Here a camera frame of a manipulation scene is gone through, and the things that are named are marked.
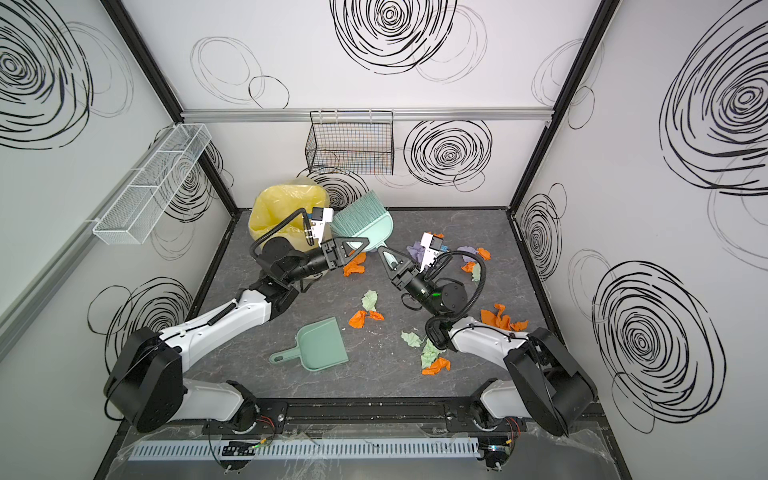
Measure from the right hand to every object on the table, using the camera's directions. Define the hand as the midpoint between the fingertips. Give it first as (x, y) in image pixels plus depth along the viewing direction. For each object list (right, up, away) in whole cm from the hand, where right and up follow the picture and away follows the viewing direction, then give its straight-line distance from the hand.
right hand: (376, 257), depth 66 cm
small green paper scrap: (+9, -26, +21) cm, 35 cm away
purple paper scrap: (+32, 0, +43) cm, 54 cm away
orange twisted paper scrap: (+30, -6, +34) cm, 45 cm away
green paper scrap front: (+14, -29, +17) cm, 36 cm away
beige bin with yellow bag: (-34, +14, +27) cm, 46 cm away
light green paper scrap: (+33, -8, +36) cm, 50 cm away
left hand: (-1, +2, 0) cm, 3 cm away
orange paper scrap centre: (-7, -21, +25) cm, 34 cm away
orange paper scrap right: (+37, -21, +24) cm, 48 cm away
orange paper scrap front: (+16, -31, +16) cm, 39 cm away
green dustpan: (-18, -28, +21) cm, 39 cm away
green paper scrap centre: (-3, -16, +28) cm, 33 cm away
